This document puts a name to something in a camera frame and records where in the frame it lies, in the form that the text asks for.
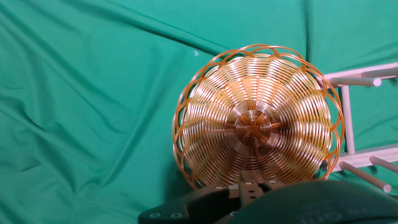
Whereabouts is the orange wicker basket dish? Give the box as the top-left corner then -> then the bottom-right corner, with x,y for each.
172,43 -> 345,191

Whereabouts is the wooden dish rack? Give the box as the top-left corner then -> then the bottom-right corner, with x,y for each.
317,62 -> 398,194

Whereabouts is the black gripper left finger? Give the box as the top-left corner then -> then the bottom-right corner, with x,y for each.
238,170 -> 261,207

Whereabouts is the green cloth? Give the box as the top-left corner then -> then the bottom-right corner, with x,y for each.
0,0 -> 398,224

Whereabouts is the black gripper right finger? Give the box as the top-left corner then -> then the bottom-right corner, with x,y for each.
253,170 -> 285,192

